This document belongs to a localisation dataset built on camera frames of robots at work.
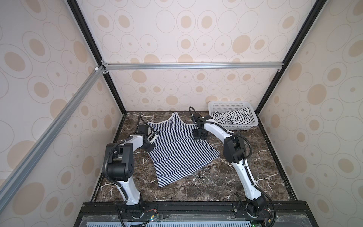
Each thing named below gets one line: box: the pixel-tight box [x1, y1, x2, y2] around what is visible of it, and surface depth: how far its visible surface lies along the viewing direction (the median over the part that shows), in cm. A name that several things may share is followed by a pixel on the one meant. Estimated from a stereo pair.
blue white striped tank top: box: [147, 112, 221, 189], surface depth 98 cm
